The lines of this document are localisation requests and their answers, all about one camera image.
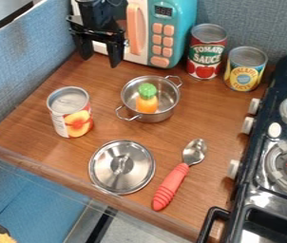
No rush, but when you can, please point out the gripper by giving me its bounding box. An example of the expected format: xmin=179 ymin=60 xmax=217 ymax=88
xmin=65 ymin=14 xmax=128 ymax=69

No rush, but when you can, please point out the toy microwave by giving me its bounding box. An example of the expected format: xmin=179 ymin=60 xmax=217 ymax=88
xmin=70 ymin=0 xmax=200 ymax=69

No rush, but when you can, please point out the orange toy carrot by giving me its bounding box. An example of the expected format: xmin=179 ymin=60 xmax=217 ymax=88
xmin=134 ymin=83 xmax=161 ymax=114

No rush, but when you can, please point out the peach can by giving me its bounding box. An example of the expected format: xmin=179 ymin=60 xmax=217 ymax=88
xmin=46 ymin=85 xmax=96 ymax=140

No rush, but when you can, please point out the silver pot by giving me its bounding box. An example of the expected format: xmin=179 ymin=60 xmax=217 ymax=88
xmin=114 ymin=74 xmax=184 ymax=124

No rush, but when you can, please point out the tomato sauce can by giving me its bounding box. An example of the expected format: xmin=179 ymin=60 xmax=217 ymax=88
xmin=185 ymin=23 xmax=229 ymax=81

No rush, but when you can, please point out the silver lid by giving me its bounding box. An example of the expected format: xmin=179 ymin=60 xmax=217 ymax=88
xmin=87 ymin=140 xmax=158 ymax=196

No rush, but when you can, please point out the pineapple can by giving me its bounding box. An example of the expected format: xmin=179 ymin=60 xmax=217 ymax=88
xmin=221 ymin=46 xmax=270 ymax=93

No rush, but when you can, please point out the toy stove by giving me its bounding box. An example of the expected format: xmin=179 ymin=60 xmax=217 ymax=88
xmin=195 ymin=52 xmax=287 ymax=243

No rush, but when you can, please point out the red-handled silver spoon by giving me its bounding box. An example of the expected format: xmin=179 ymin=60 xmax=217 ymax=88
xmin=151 ymin=138 xmax=209 ymax=212

